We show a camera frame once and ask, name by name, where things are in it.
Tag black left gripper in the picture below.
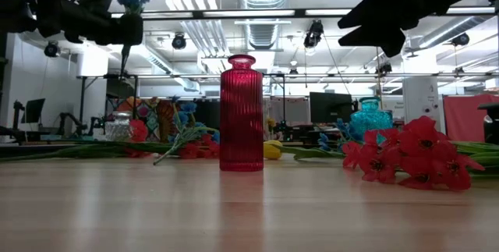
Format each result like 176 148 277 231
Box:
38 0 144 46

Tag teal glass vase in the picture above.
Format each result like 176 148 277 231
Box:
349 95 395 143

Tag clear glass vase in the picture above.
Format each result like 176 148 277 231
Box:
104 110 133 143

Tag red ribbed glass vase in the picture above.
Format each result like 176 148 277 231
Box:
218 53 265 173

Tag black ceiling spotlight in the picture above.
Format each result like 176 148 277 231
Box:
376 61 393 76
451 32 471 47
303 19 324 49
171 33 187 51
43 41 62 59

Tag black metal rack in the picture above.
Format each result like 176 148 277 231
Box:
76 74 140 128

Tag colourful patterned tapestry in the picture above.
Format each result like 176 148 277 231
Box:
107 95 196 144

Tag large black monitor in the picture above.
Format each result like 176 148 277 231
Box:
309 91 354 124

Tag black tripod stand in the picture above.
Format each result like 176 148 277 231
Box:
268 73 288 136

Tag black overhead light bar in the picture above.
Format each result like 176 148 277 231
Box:
108 6 499 21

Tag small black monitor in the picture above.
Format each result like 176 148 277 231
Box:
19 98 46 125

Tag red partition panel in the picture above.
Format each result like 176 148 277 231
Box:
443 94 499 143

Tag black office chair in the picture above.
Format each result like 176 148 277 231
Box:
477 102 499 146

